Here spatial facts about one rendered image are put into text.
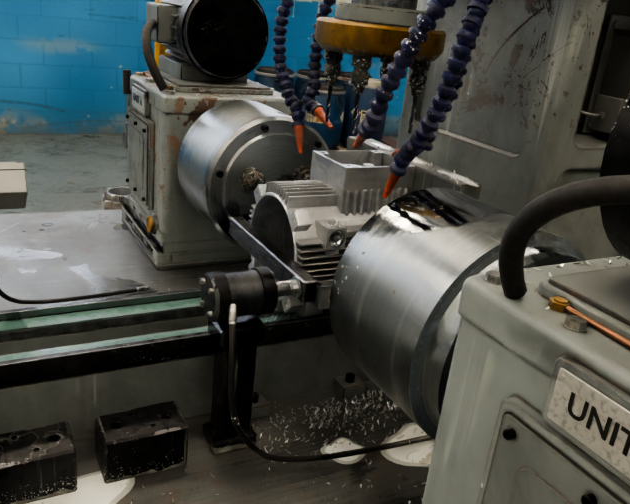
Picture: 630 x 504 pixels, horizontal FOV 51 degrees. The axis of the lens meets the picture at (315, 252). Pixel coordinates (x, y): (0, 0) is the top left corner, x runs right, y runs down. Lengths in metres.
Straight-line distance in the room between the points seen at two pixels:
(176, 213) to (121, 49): 5.08
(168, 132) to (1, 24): 5.00
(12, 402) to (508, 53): 0.81
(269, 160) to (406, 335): 0.58
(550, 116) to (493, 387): 0.50
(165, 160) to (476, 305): 0.90
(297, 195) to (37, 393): 0.41
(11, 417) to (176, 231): 0.61
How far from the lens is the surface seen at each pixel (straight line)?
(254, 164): 1.14
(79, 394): 0.88
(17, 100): 6.34
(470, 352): 0.56
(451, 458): 0.61
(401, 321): 0.65
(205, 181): 1.13
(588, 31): 0.96
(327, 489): 0.85
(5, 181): 1.07
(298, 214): 0.88
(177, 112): 1.31
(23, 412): 0.88
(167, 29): 1.45
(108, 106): 6.43
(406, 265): 0.67
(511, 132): 1.02
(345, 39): 0.88
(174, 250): 1.39
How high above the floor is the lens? 1.36
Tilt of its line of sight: 21 degrees down
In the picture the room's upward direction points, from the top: 6 degrees clockwise
